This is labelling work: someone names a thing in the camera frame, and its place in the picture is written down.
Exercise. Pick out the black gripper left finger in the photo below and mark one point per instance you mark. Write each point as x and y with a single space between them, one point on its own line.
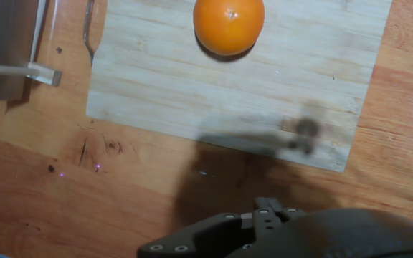
199 236

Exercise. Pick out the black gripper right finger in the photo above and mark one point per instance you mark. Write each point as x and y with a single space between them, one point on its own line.
278 213

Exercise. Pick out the round orange fruit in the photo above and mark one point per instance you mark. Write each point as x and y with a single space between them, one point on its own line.
228 25

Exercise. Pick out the wooden peg dish rack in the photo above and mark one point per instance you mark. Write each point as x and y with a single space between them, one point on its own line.
45 73

